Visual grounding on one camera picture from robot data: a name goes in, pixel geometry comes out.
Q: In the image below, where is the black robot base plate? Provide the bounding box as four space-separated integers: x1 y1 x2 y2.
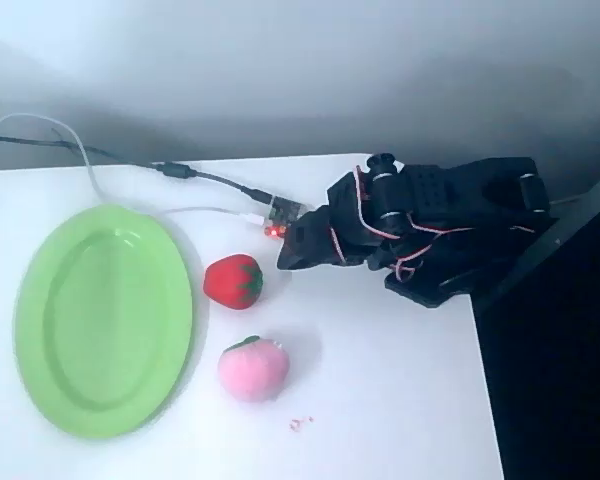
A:
382 257 476 310

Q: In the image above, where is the controller board with red light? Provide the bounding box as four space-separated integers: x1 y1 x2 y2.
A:
258 193 312 242

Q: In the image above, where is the green oval plate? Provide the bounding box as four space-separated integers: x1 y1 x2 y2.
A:
12 203 197 441

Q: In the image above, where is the white usb cable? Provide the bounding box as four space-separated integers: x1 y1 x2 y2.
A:
0 112 267 227

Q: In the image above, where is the red strawberry toy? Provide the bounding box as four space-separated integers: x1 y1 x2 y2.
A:
202 253 265 312

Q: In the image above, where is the pink plush peach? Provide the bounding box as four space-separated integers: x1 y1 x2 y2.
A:
217 334 291 403

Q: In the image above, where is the red white servo wire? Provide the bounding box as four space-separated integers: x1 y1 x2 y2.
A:
353 167 477 282

